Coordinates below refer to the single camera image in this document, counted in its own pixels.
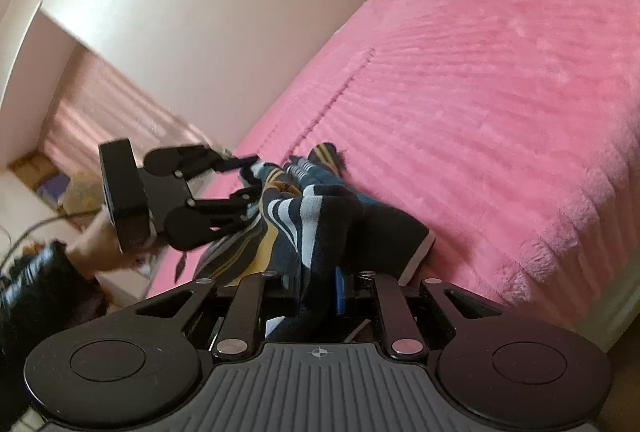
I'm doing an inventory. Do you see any pale pink curtain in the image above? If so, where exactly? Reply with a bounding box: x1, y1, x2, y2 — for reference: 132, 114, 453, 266
42, 44, 217, 185

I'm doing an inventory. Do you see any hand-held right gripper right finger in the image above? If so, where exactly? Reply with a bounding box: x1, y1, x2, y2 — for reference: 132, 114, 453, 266
333, 267, 504, 359

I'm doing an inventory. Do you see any pink fleece blanket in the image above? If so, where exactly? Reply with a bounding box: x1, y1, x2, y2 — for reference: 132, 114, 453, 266
145, 0, 640, 349

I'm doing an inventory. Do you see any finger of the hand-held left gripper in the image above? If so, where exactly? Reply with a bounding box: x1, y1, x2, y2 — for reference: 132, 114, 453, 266
197, 144, 260, 173
192, 189, 264, 233

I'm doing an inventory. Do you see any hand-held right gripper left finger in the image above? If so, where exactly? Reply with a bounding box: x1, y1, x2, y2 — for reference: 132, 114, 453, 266
134, 272, 282, 359

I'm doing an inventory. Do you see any wooden shelf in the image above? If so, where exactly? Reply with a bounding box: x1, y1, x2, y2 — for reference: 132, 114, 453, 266
7, 150, 66, 207

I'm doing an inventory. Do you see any person's left forearm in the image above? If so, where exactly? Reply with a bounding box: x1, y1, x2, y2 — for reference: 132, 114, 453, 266
0, 239, 110, 419

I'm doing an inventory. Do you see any person's left hand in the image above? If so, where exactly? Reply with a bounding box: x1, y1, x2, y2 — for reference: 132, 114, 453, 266
67, 207, 156, 273

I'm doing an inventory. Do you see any striped navy sweater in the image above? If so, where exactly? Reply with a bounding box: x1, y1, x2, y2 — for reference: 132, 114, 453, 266
192, 142, 436, 346

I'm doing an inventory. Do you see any black cable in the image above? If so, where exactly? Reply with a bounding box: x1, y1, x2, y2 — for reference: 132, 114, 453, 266
0, 210, 104, 273

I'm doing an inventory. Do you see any beige bed base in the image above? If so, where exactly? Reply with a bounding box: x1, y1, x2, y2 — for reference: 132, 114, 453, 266
570, 232, 640, 355

